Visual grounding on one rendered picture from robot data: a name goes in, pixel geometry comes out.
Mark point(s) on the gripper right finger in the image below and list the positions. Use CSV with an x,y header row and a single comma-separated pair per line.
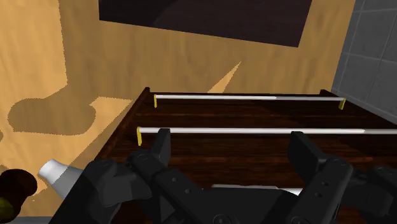
x,y
325,186

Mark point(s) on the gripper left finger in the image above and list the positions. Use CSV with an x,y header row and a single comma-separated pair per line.
x,y
145,183

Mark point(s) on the dark wooden chest of drawers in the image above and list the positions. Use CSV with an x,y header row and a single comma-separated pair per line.
x,y
248,155

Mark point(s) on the white cylindrical object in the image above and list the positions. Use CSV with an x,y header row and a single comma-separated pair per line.
x,y
60,176

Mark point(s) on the dark brown round object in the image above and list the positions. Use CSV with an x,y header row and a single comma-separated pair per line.
x,y
17,186

